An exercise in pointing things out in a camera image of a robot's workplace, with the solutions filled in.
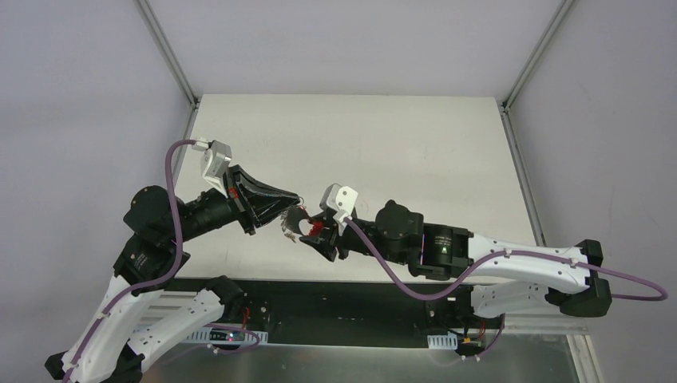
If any metal key organizer red handle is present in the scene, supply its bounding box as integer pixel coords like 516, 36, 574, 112
280, 205, 322, 243

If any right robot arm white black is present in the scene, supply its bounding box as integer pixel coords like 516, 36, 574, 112
299, 200, 612, 327

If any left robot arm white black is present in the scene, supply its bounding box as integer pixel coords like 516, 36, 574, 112
45, 165, 300, 382

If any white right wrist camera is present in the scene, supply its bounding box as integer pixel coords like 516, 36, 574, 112
319, 184, 358, 223

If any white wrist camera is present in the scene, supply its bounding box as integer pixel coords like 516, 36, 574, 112
319, 184, 358, 223
192, 137, 232, 196

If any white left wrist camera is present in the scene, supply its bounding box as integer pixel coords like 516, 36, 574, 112
192, 137, 232, 196

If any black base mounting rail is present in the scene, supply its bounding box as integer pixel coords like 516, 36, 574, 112
153, 278, 562, 350

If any left controller board with wires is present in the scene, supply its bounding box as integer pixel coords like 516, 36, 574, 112
209, 307, 251, 343

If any controller board with wires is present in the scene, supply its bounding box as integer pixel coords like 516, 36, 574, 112
454, 320, 486, 357
209, 307, 251, 343

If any right controller board with wires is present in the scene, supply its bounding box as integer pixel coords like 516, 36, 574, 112
454, 320, 486, 357

